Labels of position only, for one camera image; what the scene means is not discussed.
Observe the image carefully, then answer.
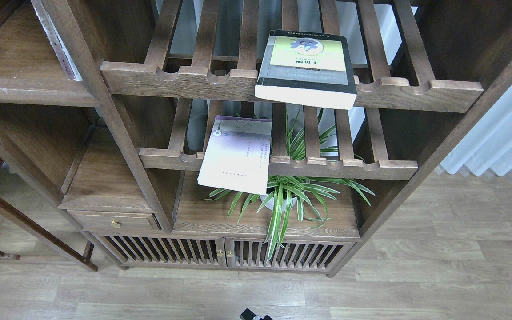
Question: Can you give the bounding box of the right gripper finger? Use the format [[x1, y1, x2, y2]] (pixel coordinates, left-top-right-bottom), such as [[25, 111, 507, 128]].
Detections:
[[240, 308, 272, 320]]

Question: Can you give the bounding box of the green and black book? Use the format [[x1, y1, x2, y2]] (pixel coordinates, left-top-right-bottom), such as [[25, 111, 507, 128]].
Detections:
[[254, 30, 357, 110]]

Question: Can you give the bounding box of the white plant pot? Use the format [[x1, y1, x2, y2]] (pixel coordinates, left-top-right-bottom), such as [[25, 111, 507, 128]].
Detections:
[[260, 191, 299, 212]]

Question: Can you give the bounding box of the green spider plant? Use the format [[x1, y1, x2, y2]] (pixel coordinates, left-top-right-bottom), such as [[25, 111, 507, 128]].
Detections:
[[203, 111, 375, 263]]

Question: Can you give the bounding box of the white and purple book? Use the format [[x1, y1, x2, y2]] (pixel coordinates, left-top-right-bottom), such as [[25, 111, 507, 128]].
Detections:
[[197, 115, 272, 195]]

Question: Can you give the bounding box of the dark wooden bookshelf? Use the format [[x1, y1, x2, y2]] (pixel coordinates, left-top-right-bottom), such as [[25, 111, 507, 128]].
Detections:
[[0, 0, 512, 277]]

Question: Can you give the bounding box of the white standing book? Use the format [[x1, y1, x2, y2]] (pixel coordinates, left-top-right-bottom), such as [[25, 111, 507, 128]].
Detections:
[[31, 0, 83, 81]]

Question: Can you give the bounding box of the white curtain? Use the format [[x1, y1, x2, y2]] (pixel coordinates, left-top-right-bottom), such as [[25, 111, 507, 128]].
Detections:
[[440, 85, 512, 176]]

